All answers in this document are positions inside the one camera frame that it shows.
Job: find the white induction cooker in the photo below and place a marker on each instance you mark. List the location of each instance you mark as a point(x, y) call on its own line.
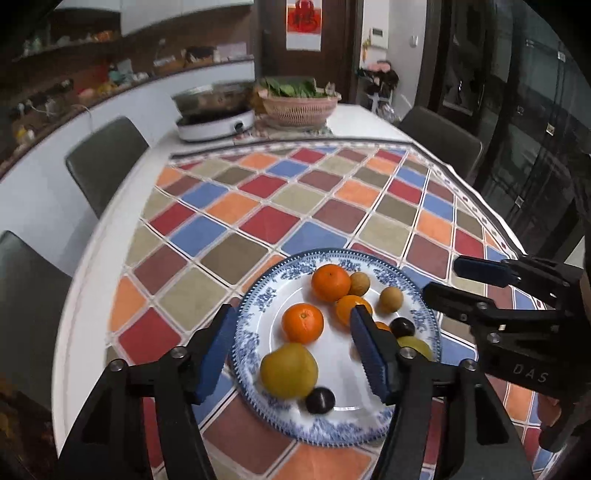
point(212, 129)

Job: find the brown kiwi fruit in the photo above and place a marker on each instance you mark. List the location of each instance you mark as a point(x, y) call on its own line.
point(360, 284)
point(391, 300)

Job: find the glass sliding door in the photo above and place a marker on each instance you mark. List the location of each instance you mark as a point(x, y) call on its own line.
point(517, 115)

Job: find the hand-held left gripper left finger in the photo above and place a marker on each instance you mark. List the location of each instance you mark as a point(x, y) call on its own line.
point(214, 360)

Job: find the pink cloth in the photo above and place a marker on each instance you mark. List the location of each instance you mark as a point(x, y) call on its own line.
point(381, 67)

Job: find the large orange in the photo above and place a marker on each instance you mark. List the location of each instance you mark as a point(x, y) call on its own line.
point(302, 323)

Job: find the white sideboard cabinet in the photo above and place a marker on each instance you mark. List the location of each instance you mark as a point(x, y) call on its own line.
point(41, 194)

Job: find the dark purple plum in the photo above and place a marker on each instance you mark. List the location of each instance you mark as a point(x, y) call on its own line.
point(401, 326)
point(320, 400)

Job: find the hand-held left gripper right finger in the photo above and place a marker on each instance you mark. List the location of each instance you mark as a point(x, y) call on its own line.
point(369, 355)

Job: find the blue patterned white plate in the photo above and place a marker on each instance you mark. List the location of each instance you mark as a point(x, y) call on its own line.
point(337, 369)

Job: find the white wall control panel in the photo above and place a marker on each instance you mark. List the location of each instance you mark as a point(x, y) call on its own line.
point(378, 37)

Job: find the steel cooking pot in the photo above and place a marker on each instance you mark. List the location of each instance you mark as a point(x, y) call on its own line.
point(212, 98)

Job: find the colourful checkered tablecloth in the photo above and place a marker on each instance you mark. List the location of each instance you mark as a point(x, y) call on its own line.
point(258, 221)

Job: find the black and white box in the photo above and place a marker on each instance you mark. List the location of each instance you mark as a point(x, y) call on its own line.
point(199, 54)

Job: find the leafy green vegetables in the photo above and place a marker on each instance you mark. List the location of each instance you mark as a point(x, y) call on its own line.
point(291, 87)

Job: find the small orange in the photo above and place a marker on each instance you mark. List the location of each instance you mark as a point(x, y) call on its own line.
point(382, 326)

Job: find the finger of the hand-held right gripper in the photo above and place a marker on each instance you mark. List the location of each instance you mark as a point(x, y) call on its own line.
point(452, 300)
point(480, 268)

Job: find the pink woven basket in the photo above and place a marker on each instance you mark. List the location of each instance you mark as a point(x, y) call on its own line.
point(300, 110)

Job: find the grey dining chair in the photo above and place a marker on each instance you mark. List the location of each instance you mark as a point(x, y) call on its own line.
point(27, 314)
point(106, 161)
point(438, 138)

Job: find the red and white wall poster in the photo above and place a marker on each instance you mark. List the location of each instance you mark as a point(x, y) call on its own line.
point(304, 23)

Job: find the green-brown pear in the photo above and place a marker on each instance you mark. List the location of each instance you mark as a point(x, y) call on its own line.
point(415, 346)

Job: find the large yellow pear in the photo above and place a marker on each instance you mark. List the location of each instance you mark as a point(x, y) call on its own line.
point(288, 369)

